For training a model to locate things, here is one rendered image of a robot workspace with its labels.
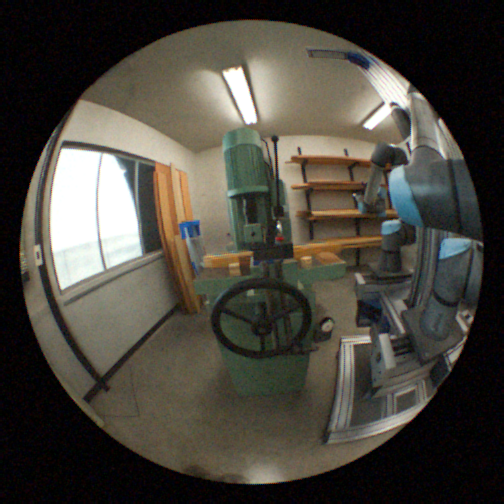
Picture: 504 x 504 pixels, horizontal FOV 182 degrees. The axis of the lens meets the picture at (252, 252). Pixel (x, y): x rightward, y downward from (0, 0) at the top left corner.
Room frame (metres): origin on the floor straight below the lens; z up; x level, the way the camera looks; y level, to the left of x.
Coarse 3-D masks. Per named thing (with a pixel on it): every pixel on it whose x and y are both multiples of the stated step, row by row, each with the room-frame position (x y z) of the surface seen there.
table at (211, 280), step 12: (300, 264) 0.60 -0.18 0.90; (312, 264) 0.58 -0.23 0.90; (324, 264) 0.55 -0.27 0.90; (336, 264) 0.54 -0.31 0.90; (204, 276) 0.60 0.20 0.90; (216, 276) 0.59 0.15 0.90; (228, 276) 0.57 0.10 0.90; (240, 276) 0.56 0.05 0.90; (300, 276) 0.54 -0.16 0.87; (312, 276) 0.54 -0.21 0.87; (324, 276) 0.54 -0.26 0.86; (336, 276) 0.54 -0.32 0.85; (204, 288) 0.56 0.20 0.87; (216, 288) 0.56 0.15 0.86; (300, 288) 0.45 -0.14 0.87; (252, 300) 0.46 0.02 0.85; (264, 300) 0.45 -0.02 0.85
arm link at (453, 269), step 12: (444, 240) 0.13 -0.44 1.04; (456, 240) 0.09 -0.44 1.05; (468, 240) 0.04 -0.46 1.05; (444, 252) 0.12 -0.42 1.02; (456, 252) 0.08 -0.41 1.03; (468, 252) 0.04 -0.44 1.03; (444, 264) 0.12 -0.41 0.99; (456, 264) 0.07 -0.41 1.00; (468, 264) 0.03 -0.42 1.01; (444, 276) 0.11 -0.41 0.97; (456, 276) 0.06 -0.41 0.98; (468, 276) 0.02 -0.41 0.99; (444, 288) 0.10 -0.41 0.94; (456, 288) 0.06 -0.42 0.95; (456, 300) 0.04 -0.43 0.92
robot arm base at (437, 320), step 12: (432, 300) 0.13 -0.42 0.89; (444, 300) 0.08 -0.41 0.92; (432, 312) 0.11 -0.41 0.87; (444, 312) 0.07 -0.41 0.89; (456, 312) 0.03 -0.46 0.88; (420, 324) 0.14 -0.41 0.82; (432, 324) 0.09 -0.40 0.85; (444, 324) 0.05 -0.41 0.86; (432, 336) 0.07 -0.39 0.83; (444, 336) 0.03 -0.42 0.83
